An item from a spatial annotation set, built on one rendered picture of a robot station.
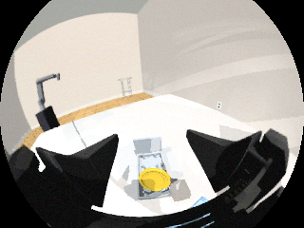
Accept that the yellow plate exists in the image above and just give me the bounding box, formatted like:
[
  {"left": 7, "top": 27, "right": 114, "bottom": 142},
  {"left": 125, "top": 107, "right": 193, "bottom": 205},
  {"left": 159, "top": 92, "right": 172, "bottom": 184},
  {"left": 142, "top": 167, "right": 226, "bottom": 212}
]
[{"left": 138, "top": 168, "right": 171, "bottom": 191}]

